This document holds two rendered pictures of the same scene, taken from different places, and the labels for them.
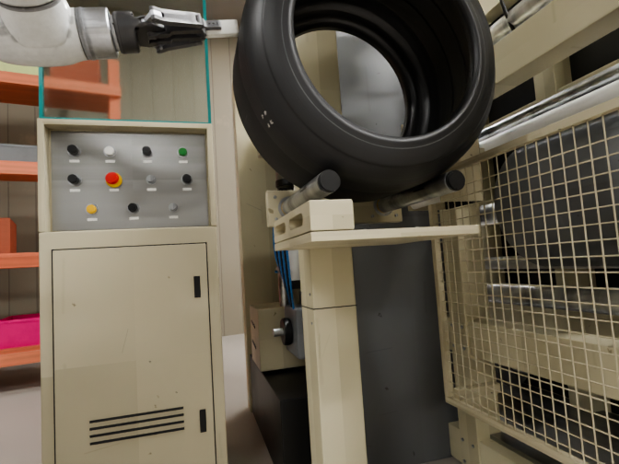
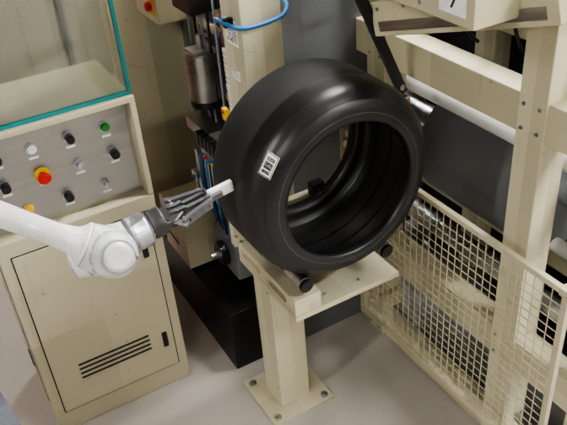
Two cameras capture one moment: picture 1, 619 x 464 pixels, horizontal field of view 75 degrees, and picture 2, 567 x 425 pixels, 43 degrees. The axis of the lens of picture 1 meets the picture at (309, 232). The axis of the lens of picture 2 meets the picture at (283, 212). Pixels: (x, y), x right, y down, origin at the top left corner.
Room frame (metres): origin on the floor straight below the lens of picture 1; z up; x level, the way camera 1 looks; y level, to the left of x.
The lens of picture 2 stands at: (-0.78, 0.31, 2.22)
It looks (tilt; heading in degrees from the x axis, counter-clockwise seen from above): 34 degrees down; 349
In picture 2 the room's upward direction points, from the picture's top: 5 degrees counter-clockwise
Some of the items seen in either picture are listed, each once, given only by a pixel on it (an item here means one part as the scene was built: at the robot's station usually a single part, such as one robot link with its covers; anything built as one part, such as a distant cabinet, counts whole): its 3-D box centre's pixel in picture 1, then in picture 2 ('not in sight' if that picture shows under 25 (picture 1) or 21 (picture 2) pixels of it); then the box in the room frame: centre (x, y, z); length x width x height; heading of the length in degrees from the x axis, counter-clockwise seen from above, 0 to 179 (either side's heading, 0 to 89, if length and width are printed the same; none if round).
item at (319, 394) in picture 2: not in sight; (288, 388); (1.21, -0.04, 0.01); 0.27 x 0.27 x 0.02; 16
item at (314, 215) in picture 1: (307, 225); (278, 271); (0.93, 0.00, 0.84); 0.36 x 0.09 x 0.06; 16
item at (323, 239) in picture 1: (364, 237); (316, 265); (0.97, -0.13, 0.80); 0.37 x 0.36 x 0.02; 106
